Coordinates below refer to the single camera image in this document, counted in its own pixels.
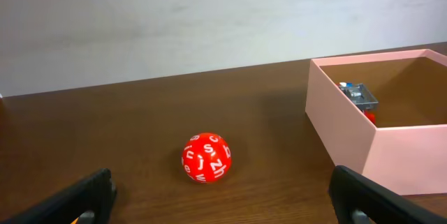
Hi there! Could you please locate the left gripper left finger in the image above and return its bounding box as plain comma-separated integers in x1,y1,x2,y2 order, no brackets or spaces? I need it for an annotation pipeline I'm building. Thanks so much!
3,168,117,224

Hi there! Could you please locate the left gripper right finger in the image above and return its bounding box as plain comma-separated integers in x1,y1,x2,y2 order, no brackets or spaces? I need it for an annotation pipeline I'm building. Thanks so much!
328,165,446,224

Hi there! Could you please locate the red toy car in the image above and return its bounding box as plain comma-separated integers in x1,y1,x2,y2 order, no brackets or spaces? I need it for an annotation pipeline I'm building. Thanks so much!
338,82,379,124

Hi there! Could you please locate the white cardboard box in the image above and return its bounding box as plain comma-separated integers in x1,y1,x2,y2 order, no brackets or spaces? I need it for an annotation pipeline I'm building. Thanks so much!
305,50,446,195

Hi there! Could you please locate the red letter ball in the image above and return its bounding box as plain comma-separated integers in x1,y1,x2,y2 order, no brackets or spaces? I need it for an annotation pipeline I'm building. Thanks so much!
182,133,232,184

